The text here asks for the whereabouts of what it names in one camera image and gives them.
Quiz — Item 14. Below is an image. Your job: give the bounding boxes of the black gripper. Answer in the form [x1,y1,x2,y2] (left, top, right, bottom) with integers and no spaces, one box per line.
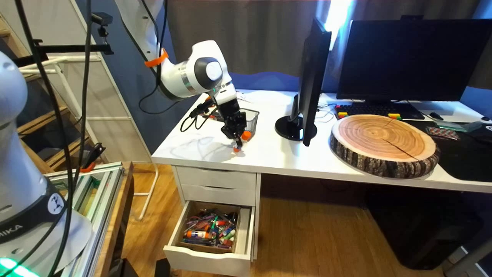
[218,100,246,148]

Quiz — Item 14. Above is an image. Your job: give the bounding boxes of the grey mesh basket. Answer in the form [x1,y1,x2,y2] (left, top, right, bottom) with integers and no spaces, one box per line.
[240,108,260,142]

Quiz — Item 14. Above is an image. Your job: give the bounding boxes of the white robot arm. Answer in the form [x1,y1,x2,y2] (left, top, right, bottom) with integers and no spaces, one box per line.
[115,0,246,150]

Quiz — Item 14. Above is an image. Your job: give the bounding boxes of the white desk with drawers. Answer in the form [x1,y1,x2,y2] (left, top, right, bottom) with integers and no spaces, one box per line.
[152,91,492,276]

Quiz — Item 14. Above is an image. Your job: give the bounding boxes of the black computer monitor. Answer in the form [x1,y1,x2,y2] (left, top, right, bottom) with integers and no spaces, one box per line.
[275,19,332,147]

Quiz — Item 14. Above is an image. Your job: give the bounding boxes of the grey curtain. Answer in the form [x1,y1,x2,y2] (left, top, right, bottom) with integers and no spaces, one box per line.
[167,0,316,76]

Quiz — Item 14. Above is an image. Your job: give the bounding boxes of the open white drawer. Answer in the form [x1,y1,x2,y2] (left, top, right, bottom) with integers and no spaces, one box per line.
[163,202,255,277]

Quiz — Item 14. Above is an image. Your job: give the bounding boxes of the black keyboard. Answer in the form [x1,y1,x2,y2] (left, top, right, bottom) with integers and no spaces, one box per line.
[335,102,423,119]

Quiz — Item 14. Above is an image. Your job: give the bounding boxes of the round wood slice board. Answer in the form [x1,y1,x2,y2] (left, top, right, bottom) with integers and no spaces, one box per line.
[329,114,439,179]

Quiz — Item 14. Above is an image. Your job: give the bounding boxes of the black mouse mat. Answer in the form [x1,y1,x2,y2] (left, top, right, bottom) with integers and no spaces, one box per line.
[413,122,492,182]

